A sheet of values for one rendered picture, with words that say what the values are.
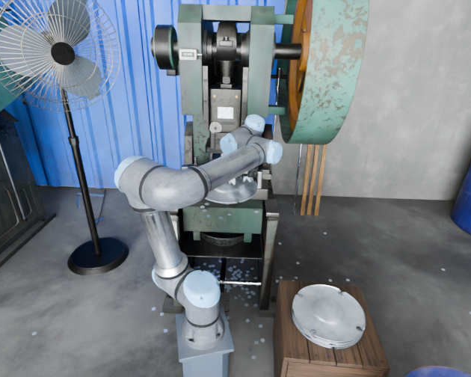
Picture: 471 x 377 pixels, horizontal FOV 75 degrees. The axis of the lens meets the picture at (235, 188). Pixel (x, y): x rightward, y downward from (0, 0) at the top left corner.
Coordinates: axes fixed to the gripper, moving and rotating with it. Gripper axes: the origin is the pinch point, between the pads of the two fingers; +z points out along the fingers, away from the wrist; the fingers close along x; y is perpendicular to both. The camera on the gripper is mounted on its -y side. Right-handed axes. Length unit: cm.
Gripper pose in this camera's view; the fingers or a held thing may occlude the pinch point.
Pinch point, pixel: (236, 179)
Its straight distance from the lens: 140.7
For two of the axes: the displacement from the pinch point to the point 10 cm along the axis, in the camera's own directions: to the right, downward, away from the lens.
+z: -1.8, 6.5, 7.3
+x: 9.1, -1.8, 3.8
